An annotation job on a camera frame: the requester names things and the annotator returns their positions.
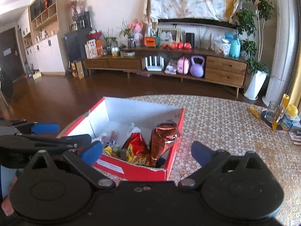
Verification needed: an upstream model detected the white wall cabinet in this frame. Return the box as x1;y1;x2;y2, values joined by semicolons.
17;0;69;76

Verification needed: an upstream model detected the small yellow wrapper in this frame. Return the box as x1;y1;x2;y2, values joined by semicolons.
249;106;261;119

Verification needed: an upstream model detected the wooden tv cabinet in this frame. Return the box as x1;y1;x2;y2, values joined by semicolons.
84;47;249;91

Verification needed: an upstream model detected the green potted tree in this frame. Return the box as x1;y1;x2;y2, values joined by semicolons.
234;0;275;75

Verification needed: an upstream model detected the black speaker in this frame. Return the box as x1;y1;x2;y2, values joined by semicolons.
185;33;195;48

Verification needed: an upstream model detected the stack of books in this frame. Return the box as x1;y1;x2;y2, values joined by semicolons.
164;60;178;75

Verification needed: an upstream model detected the orange radio box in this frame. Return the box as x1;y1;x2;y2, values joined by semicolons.
144;37;161;47

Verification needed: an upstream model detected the white router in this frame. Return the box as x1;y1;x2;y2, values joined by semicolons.
144;56;164;71

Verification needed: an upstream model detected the framed photo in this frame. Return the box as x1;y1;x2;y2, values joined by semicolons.
158;27;181;45

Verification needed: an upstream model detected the brown foil snack packet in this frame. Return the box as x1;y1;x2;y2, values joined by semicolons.
149;121;181;167

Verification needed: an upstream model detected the red white cardboard box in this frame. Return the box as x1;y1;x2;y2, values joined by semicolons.
60;97;185;181

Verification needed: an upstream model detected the purple kettlebell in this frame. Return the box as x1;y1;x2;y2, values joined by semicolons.
190;55;206;78

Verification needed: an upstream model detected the glass cup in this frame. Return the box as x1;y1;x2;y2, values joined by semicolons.
265;101;280;123

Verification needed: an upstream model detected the yellow lid wipes canister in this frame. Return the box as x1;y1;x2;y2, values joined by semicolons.
280;104;298;131

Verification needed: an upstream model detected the floral cloth cover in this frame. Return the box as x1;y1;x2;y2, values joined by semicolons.
143;0;240;28

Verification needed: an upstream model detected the white air conditioner tower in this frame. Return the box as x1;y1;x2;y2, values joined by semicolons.
262;0;299;106

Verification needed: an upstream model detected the person's hand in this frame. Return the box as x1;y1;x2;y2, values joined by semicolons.
2;175;17;216

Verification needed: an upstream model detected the red yellow snack packet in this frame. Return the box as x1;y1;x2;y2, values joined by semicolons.
123;133;151;166

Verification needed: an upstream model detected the clear plastic bag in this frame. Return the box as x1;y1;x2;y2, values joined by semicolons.
213;35;231;56

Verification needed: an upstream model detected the pink plush toy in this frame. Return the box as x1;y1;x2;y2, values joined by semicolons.
129;19;144;47

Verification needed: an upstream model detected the white plant pot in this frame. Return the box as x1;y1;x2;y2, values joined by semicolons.
243;71;267;101

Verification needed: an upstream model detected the white red snack packet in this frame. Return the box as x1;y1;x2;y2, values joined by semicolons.
125;123;141;141

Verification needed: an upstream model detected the teal spray bottle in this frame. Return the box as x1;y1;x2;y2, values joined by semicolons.
229;34;241;58

